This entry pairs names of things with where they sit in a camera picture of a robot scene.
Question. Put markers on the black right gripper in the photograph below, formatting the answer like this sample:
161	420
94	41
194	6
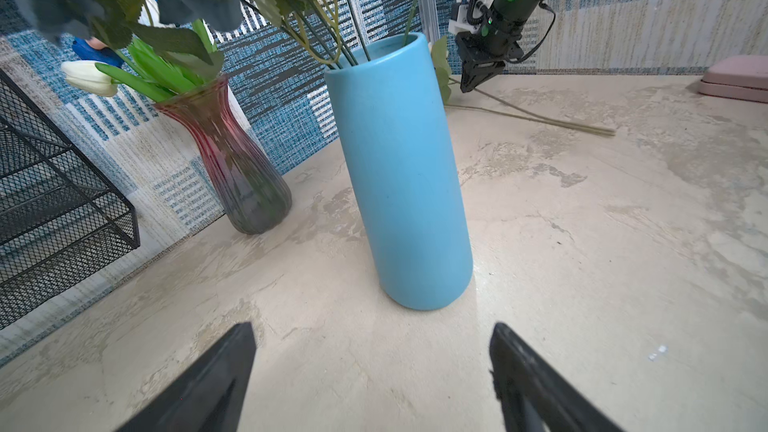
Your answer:
484	57

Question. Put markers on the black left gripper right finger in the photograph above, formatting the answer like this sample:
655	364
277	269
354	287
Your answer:
533	395

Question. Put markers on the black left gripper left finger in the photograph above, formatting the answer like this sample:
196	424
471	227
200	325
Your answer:
208	395

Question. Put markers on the beige artificial flower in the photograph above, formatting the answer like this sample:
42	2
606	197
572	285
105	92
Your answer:
439	55

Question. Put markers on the teal cylindrical vase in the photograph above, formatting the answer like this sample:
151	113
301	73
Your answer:
397	146

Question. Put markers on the red ribbed glass vase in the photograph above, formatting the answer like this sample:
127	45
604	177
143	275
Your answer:
253	194

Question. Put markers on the white artificial tulip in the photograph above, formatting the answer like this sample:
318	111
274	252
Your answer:
103	80

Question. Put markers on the pink artificial tulip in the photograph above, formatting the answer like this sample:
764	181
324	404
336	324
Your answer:
96	44

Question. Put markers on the pink rectangular pad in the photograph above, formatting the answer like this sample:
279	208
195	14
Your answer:
741	77

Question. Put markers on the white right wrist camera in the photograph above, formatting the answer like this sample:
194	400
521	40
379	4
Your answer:
461	19

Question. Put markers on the black wire shelf rack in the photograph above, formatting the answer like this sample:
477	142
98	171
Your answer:
62	219

